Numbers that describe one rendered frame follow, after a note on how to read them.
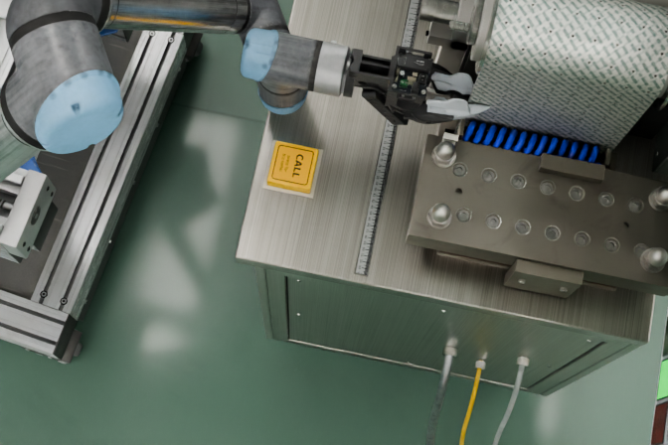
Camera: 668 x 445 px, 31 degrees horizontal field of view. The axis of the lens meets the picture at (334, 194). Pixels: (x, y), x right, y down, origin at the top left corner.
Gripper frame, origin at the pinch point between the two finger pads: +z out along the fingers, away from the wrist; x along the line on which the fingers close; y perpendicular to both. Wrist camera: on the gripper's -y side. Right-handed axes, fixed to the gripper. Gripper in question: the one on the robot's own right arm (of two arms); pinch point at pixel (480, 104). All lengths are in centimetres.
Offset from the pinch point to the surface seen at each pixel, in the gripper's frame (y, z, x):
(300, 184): -16.6, -24.2, -12.8
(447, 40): 4.3, -6.7, 7.0
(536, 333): -31.6, 18.4, -25.7
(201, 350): -109, -43, -30
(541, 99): 7.1, 7.6, -0.2
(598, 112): 6.6, 16.0, -0.3
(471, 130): -4.8, -0.3, -2.6
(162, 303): -109, -54, -22
